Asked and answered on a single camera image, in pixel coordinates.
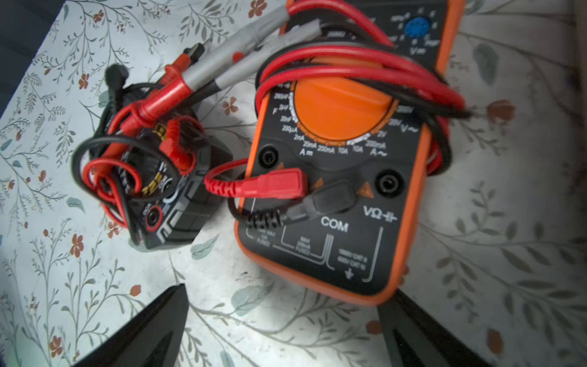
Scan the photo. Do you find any orange multimeter diagonal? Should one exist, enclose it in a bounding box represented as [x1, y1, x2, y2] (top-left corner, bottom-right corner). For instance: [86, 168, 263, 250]
[229, 1, 469, 306]

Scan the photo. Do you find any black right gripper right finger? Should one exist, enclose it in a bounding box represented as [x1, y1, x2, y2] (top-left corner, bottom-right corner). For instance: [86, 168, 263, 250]
[378, 291, 489, 367]

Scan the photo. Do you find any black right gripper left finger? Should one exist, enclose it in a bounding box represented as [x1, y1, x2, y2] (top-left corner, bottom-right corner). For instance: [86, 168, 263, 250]
[76, 284, 189, 367]

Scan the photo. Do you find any tiny black multimeter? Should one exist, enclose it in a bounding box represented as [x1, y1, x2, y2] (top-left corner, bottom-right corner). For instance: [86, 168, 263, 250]
[71, 44, 232, 251]

